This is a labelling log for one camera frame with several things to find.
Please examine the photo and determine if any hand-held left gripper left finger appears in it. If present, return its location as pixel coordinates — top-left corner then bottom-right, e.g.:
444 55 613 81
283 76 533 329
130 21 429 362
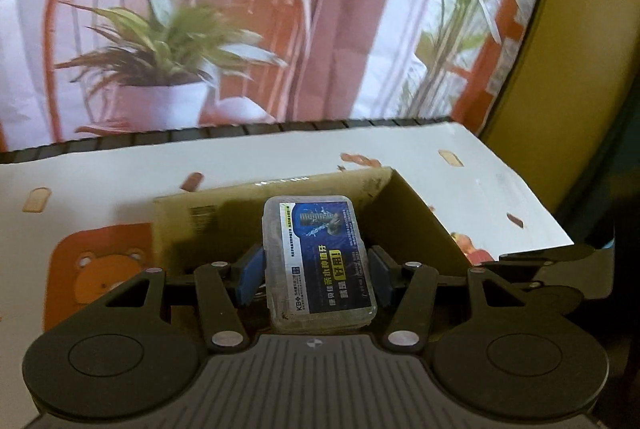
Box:
101 245 267 355

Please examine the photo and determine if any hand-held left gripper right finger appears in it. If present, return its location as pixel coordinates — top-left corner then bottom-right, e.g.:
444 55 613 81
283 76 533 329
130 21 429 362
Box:
368 245 527 355

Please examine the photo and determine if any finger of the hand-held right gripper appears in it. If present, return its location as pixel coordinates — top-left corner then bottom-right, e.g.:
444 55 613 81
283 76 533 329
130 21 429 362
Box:
472 244 597 279

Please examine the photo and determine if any clear plastic box blue label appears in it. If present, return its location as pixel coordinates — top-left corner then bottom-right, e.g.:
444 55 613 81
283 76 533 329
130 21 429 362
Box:
262 195 379 329

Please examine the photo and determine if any brown cardboard box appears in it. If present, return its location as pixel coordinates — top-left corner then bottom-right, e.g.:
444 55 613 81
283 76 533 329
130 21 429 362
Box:
152 166 497 335

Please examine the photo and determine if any cartoon printed tablecloth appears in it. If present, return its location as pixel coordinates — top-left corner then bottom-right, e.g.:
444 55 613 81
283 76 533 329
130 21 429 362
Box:
0 122 576 340

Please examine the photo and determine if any printed backdrop cloth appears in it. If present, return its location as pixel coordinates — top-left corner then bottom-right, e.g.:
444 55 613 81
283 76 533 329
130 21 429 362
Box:
0 0 557 152

